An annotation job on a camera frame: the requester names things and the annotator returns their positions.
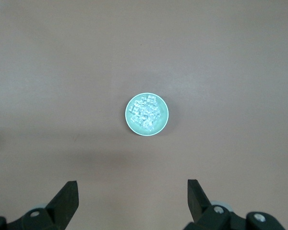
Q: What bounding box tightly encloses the clear ice cubes pile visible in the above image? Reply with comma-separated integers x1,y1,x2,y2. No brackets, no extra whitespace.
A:
130,94,162,132

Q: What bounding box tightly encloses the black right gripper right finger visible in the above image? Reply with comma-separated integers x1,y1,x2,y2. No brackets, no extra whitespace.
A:
184,179,288,230

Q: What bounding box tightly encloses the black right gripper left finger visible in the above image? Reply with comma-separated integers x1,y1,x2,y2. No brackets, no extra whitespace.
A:
0,181,80,230

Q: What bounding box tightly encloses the pale green ceramic bowl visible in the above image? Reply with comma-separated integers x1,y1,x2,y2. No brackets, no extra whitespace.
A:
124,92,169,137

